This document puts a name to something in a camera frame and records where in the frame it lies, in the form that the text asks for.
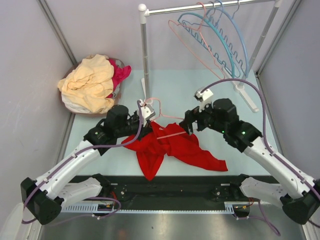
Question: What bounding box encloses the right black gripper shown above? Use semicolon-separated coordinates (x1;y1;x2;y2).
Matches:
178;98;227;136

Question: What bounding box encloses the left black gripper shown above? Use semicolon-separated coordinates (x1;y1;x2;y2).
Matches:
114;112;154;141

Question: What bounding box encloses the red t shirt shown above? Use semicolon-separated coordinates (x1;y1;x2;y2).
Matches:
122;121;228;181

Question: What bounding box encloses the pink wire hanger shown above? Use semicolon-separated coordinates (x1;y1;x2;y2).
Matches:
143;97;186;140
167;1;227;80

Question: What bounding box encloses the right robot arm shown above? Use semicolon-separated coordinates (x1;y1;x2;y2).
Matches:
179;98;320;225

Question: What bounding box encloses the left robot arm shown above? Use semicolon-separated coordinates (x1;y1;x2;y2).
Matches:
20;100;155;225

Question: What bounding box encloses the dark blue wavy hanger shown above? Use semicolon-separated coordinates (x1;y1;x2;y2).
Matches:
178;7;250;78

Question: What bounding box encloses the teal plastic hanger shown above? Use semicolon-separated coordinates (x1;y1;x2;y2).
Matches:
177;12;239;78

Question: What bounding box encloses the light blue plastic hanger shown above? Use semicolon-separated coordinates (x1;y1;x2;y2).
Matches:
206;0;250;80

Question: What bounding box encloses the brown laundry basket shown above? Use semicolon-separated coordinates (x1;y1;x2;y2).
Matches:
58;56;125;118

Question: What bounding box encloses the magenta pink garment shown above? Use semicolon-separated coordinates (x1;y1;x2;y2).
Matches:
107;58;132;99

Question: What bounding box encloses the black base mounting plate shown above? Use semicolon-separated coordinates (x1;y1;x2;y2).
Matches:
67;172;276;211

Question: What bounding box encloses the silver white clothes rack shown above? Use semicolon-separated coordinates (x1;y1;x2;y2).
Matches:
138;0;282;98

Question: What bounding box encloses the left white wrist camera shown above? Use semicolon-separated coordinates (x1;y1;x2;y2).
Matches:
137;99;156;126

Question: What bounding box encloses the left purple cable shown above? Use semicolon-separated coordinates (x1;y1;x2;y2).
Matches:
21;100;145;225

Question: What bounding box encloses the purple cable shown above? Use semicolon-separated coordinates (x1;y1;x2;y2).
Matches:
21;100;145;225
201;78;320;196

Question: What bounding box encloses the white slotted cable duct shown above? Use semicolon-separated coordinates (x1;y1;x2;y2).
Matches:
61;202;250;215

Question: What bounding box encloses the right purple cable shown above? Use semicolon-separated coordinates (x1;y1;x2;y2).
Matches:
201;78;320;196

